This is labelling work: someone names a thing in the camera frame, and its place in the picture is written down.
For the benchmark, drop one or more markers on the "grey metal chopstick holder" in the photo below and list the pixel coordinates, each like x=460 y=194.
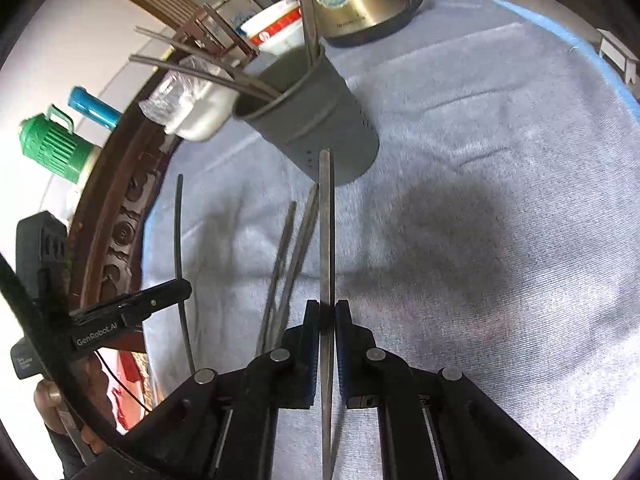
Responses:
x=320 y=115

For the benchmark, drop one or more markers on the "brown wooden chair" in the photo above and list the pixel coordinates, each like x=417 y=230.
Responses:
x=215 y=30

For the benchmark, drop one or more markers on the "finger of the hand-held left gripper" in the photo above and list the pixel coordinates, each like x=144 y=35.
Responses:
x=160 y=295

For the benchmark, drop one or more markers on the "carved wooden bench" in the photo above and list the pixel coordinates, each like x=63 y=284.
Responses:
x=125 y=220

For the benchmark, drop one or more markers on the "grey tablecloth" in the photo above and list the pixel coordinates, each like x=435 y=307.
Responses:
x=475 y=260

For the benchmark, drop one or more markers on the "person's left hand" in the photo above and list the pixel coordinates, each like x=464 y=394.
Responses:
x=46 y=396

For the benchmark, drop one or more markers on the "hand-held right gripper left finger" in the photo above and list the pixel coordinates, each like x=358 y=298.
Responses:
x=312 y=360

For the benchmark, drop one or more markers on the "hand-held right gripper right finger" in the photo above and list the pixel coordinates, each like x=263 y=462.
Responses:
x=342 y=355

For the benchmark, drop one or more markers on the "blue thermos flask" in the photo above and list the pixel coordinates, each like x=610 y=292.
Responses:
x=95 y=107

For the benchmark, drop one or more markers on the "small white stool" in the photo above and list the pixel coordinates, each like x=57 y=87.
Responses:
x=617 y=55

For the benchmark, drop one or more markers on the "green thermos flask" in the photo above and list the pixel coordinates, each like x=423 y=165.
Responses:
x=55 y=145

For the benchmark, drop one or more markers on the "blue cloth under tablecloth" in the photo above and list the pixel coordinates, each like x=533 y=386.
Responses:
x=590 y=45

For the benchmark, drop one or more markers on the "dark metal chopstick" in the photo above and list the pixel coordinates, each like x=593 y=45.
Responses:
x=178 y=240
x=307 y=10
x=302 y=250
x=280 y=270
x=327 y=240
x=200 y=51
x=200 y=72

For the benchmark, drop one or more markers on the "red fabric item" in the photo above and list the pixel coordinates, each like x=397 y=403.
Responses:
x=132 y=385

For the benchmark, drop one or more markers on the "clear plastic bag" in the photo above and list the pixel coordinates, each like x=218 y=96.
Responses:
x=170 y=92

